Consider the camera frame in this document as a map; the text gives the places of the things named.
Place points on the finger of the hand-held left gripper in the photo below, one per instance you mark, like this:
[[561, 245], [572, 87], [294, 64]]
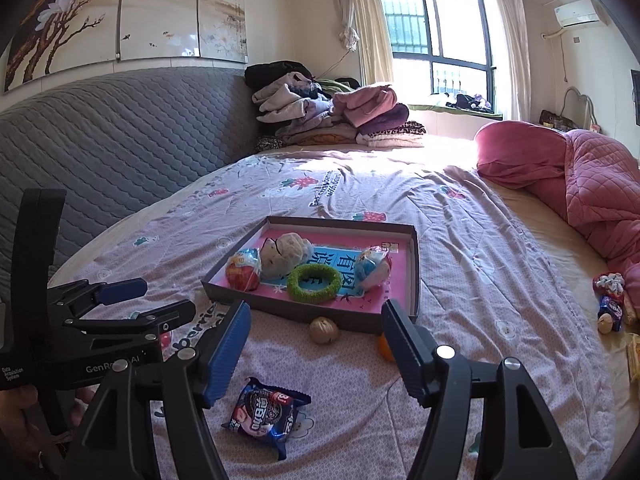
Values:
[[150, 320], [122, 290]]

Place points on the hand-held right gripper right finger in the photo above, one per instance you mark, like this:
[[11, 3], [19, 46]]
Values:
[[405, 350]]

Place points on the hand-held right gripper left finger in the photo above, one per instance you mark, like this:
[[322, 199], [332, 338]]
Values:
[[230, 355]]

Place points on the orange tangerine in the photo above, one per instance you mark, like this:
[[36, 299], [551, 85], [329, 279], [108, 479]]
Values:
[[385, 350]]

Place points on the blue cookie packet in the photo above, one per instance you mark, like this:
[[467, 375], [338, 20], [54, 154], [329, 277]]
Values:
[[265, 412]]

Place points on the shallow grey cardboard box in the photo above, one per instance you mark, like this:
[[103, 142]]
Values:
[[300, 315]]

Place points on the walnut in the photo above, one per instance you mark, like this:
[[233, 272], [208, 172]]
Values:
[[324, 331]]

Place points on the blue and red surprise egg toy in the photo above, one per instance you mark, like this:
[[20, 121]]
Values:
[[375, 270]]

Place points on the beige mesh bath pouf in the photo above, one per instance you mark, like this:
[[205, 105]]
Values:
[[287, 255]]

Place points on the person's left hand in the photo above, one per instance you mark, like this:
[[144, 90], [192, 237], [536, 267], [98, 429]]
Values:
[[17, 420]]

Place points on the strawberry printed bed sheet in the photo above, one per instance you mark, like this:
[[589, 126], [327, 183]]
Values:
[[475, 270]]

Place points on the grey quilted headboard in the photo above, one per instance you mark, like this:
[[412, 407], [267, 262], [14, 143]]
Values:
[[125, 150]]

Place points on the small blue snack packet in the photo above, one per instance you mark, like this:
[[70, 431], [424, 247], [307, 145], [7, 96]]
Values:
[[612, 306]]

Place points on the red white knitted toy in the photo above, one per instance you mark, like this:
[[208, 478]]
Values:
[[609, 285]]

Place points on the pink pillow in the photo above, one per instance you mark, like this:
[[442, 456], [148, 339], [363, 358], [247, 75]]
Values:
[[520, 155]]

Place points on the yellow packet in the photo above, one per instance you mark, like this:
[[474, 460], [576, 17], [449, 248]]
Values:
[[634, 355]]

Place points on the pile of folded clothes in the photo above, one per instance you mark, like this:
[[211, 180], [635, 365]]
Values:
[[330, 110]]

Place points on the dark clothing heap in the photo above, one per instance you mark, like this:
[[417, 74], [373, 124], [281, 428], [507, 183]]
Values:
[[467, 101]]

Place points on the pink quilted blanket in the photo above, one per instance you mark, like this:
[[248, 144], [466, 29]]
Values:
[[605, 185]]

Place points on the dark patterned bag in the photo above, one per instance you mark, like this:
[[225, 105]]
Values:
[[555, 120]]

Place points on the black framed window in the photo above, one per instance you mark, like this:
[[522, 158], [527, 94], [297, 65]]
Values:
[[435, 50]]

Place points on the beige curtain with tassel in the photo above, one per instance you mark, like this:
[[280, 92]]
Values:
[[367, 20]]

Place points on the black television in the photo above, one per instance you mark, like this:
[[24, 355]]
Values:
[[636, 97]]

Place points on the white air conditioner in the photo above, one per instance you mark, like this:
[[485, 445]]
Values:
[[576, 14]]

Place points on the floral wall painting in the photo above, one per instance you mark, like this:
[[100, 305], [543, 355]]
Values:
[[150, 10]]

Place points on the white curved metal frame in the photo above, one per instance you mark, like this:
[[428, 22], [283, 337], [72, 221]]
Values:
[[567, 97]]

